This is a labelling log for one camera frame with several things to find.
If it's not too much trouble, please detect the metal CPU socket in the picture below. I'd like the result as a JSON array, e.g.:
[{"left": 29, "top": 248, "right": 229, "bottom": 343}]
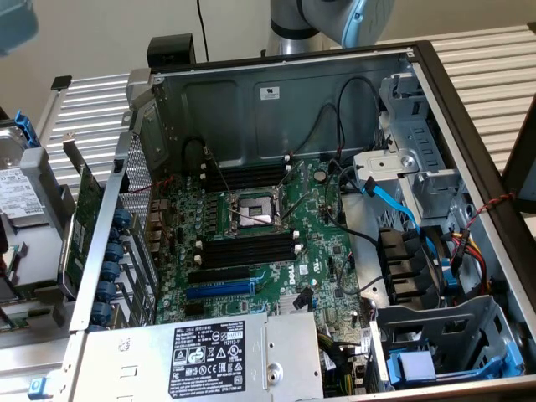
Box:
[{"left": 224, "top": 183, "right": 292, "bottom": 238}]

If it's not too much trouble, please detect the thin metal locking lever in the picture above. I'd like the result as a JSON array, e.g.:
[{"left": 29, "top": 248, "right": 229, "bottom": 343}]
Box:
[
  {"left": 280, "top": 193, "right": 314, "bottom": 221},
  {"left": 207, "top": 149, "right": 235, "bottom": 198},
  {"left": 278, "top": 161, "right": 305, "bottom": 188}
]

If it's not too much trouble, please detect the green Dell motherboard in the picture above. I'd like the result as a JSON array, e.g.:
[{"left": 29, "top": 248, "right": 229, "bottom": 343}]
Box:
[{"left": 146, "top": 155, "right": 372, "bottom": 348}]

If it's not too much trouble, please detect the long black expansion slot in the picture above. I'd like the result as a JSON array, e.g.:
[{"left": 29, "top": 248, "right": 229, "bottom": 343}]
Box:
[{"left": 187, "top": 266, "right": 252, "bottom": 285}]

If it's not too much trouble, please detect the open grey PC case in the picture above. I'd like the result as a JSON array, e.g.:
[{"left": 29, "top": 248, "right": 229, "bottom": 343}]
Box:
[{"left": 0, "top": 39, "right": 536, "bottom": 402}]

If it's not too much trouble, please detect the blue expansion slot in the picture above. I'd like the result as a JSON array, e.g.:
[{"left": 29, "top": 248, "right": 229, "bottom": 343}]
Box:
[{"left": 186, "top": 281, "right": 255, "bottom": 300}]

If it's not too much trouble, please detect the silver chipset heat sink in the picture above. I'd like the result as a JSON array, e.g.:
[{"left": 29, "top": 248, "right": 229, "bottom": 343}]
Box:
[{"left": 276, "top": 291, "right": 315, "bottom": 314}]

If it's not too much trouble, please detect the black fan shroud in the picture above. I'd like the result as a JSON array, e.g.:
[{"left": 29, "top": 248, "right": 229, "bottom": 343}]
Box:
[{"left": 378, "top": 225, "right": 443, "bottom": 307}]

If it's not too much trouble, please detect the grey metal drive cage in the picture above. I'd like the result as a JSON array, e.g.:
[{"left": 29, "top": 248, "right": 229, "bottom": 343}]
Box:
[{"left": 351, "top": 73, "right": 466, "bottom": 219}]

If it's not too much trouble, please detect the black box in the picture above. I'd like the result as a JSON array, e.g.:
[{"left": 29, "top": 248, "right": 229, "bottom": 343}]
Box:
[{"left": 147, "top": 35, "right": 197, "bottom": 69}]

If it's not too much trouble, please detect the green graphics card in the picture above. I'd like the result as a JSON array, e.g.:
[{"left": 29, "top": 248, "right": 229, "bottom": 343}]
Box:
[{"left": 56, "top": 132, "right": 106, "bottom": 299}]

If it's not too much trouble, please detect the silver power supply with label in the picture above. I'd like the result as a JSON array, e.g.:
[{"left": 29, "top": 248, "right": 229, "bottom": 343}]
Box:
[{"left": 81, "top": 312, "right": 326, "bottom": 402}]

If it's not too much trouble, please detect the grey metal disk bay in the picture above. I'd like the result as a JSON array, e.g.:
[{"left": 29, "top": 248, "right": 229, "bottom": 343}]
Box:
[{"left": 370, "top": 295, "right": 524, "bottom": 393}]

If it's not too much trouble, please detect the blue plastic disk tray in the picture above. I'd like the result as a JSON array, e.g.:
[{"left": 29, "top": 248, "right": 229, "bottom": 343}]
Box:
[{"left": 387, "top": 341, "right": 524, "bottom": 389}]

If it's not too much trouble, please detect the silver hard disk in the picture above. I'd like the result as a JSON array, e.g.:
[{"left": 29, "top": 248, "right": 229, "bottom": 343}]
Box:
[{"left": 0, "top": 127, "right": 48, "bottom": 228}]

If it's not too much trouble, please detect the dark flat panel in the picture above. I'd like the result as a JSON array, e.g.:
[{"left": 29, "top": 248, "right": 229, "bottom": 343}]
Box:
[{"left": 501, "top": 94, "right": 536, "bottom": 214}]

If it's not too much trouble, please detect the blue case latch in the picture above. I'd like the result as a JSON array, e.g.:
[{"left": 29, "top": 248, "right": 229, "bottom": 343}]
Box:
[{"left": 28, "top": 376, "right": 48, "bottom": 401}]

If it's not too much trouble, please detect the thick black wire loop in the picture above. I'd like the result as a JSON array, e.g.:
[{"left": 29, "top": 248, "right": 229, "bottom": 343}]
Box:
[{"left": 182, "top": 137, "right": 209, "bottom": 168}]

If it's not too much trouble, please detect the black wire across case floor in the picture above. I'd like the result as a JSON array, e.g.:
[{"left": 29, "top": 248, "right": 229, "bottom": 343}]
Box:
[{"left": 326, "top": 158, "right": 382, "bottom": 252}]

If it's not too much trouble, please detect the thin black wire loop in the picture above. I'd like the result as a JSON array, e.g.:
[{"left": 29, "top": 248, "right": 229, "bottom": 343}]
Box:
[{"left": 336, "top": 76, "right": 383, "bottom": 158}]

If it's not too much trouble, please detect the red black twisted wire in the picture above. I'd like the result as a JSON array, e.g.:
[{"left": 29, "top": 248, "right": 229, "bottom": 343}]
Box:
[
  {"left": 462, "top": 192, "right": 518, "bottom": 235},
  {"left": 125, "top": 174, "right": 177, "bottom": 196}
]

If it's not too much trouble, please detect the blue SATA wire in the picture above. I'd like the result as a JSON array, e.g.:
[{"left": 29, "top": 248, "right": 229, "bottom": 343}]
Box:
[{"left": 360, "top": 175, "right": 451, "bottom": 273}]

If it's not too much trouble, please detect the black wire beside fan shroud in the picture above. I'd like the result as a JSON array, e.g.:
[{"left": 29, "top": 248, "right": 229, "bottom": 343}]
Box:
[{"left": 334, "top": 250, "right": 384, "bottom": 296}]

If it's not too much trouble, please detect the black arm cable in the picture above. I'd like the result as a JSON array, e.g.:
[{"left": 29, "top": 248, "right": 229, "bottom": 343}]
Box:
[{"left": 195, "top": 0, "right": 211, "bottom": 64}]

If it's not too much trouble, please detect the yellow red power wire bundle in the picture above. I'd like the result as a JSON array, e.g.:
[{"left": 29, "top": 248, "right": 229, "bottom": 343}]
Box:
[{"left": 450, "top": 228, "right": 489, "bottom": 294}]

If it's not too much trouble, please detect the blue hard disk bracket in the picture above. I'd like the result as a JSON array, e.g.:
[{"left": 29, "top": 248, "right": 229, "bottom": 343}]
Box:
[{"left": 14, "top": 109, "right": 42, "bottom": 148}]

